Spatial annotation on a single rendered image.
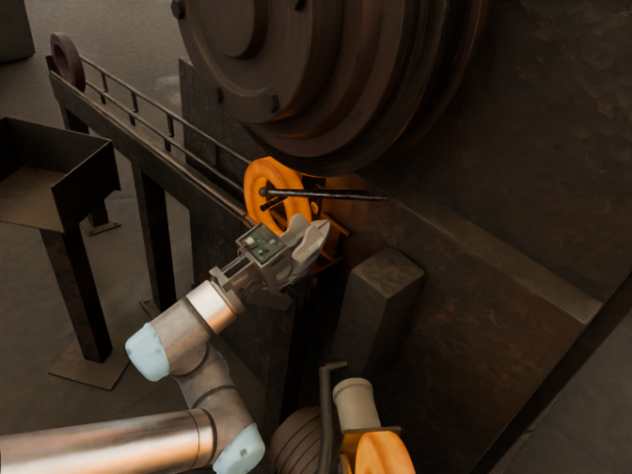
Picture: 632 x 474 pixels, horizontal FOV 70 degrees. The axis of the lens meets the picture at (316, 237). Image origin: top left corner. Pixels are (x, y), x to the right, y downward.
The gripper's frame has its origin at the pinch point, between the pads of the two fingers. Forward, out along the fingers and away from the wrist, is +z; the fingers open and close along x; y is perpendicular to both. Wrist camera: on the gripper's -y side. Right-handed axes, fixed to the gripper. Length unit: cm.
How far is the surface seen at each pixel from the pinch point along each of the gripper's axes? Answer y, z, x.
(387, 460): 7.4, -18.5, -33.2
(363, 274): 3.3, -2.7, -12.9
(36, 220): -4, -39, 49
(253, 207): -4.5, -4.3, 17.2
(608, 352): -114, 80, -45
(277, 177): 6.4, -0.7, 9.8
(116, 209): -74, -26, 124
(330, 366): -13.2, -13.0, -14.0
